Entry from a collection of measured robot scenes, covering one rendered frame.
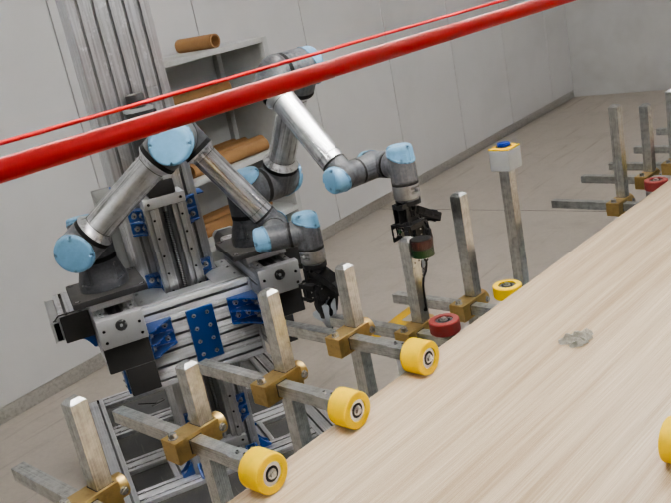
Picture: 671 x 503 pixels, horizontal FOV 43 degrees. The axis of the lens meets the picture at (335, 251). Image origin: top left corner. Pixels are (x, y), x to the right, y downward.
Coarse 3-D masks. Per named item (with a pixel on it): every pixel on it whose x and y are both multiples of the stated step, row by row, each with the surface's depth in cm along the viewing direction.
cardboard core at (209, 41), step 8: (184, 40) 489; (192, 40) 484; (200, 40) 480; (208, 40) 476; (216, 40) 482; (176, 48) 494; (184, 48) 490; (192, 48) 487; (200, 48) 484; (208, 48) 481
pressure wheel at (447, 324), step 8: (432, 320) 218; (440, 320) 218; (448, 320) 217; (456, 320) 216; (432, 328) 216; (440, 328) 215; (448, 328) 214; (456, 328) 215; (440, 336) 215; (448, 336) 215
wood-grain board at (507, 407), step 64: (576, 256) 243; (640, 256) 234; (512, 320) 210; (576, 320) 203; (640, 320) 197; (448, 384) 185; (512, 384) 180; (576, 384) 175; (640, 384) 170; (320, 448) 170; (384, 448) 166; (448, 448) 161; (512, 448) 157; (576, 448) 153; (640, 448) 150
